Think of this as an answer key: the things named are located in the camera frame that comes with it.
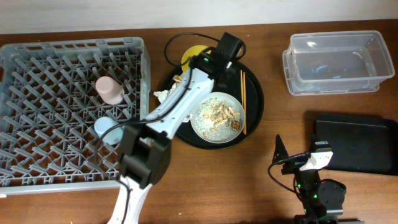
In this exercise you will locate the gold foil wrapper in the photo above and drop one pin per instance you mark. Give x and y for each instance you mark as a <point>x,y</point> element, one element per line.
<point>177,79</point>

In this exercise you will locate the wooden chopstick left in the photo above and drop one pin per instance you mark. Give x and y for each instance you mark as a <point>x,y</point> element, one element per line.
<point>241,93</point>

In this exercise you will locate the black bin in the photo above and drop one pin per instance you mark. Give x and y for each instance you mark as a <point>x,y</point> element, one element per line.
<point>359,144</point>

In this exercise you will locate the grey plate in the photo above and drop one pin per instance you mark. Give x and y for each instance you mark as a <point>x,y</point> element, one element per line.
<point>231,101</point>

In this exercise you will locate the yellow bowl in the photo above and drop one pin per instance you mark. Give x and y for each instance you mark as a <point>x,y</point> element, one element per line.
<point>192,51</point>

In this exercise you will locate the round black tray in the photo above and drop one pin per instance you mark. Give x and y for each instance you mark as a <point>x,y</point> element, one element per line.
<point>254,108</point>

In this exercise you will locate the wooden chopstick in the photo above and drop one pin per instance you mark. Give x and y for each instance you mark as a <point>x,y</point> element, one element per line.
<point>244,101</point>
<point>241,93</point>

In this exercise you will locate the grey dishwasher rack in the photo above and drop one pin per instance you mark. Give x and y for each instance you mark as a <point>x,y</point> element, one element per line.
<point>49,105</point>

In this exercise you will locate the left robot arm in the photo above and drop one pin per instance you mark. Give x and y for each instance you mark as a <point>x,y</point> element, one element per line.
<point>145,149</point>

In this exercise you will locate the clear plastic bin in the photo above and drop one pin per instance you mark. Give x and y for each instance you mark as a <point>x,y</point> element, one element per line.
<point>329,63</point>

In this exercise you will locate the crumpled white napkin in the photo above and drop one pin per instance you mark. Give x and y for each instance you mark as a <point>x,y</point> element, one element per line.
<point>162,95</point>

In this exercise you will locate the wooden chopstick right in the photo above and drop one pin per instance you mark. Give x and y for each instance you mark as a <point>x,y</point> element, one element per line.
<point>244,101</point>

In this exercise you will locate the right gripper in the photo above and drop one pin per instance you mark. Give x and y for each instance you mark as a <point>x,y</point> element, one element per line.
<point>280,152</point>

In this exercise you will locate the food scraps on plate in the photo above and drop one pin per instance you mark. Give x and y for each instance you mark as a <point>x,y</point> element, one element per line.
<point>217,119</point>

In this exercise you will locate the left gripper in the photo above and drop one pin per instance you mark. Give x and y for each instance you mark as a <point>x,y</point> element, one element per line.
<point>233,71</point>

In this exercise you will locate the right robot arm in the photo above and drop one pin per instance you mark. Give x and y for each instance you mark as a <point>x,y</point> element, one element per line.
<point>322,199</point>

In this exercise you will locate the pink plastic cup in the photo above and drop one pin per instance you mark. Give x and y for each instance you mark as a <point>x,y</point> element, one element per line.
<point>110,91</point>

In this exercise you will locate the light blue plastic cup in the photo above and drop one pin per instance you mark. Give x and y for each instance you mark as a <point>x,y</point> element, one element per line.
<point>104,123</point>

